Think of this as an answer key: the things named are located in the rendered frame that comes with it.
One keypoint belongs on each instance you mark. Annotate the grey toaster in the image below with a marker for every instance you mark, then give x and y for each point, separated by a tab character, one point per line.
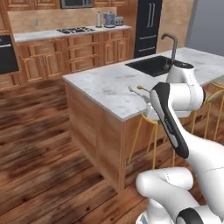
119	21

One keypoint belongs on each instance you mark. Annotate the grey microwave oven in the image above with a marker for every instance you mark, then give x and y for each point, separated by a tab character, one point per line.
76	3

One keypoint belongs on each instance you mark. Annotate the wooden spoon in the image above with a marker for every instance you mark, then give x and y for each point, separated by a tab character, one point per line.
139	87

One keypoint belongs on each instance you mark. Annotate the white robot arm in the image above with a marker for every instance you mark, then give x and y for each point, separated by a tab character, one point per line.
201	163

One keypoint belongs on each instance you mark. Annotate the black hob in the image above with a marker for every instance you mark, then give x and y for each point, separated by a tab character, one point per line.
75	29

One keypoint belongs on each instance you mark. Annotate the black wall oven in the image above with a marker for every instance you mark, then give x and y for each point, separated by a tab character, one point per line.
7	57

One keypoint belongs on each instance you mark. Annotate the black fridge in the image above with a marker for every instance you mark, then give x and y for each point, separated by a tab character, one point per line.
147	26

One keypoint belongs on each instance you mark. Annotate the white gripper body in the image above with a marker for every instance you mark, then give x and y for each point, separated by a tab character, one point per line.
150	112

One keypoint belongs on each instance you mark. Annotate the grey wall socket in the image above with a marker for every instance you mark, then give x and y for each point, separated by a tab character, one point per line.
35	22

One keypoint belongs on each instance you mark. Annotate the dark grey tap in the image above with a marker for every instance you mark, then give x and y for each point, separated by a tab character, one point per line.
174	46

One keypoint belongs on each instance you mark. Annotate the white paper towel roll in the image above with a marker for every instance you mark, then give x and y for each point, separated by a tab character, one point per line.
99	19

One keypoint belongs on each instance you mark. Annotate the black sink basin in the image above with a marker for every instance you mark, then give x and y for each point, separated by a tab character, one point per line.
151	65

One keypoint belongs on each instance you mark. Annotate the wooden wall cupboard run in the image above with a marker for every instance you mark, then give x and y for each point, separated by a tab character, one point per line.
32	4

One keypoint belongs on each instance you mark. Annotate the blue grey coffee machine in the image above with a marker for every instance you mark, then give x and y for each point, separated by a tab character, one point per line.
109	19

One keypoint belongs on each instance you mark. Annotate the wooden kitchen island cabinet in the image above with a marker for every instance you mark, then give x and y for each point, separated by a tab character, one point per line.
93	131

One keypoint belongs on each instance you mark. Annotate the wooden base cupboard run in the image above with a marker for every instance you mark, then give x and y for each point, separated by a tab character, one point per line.
81	54

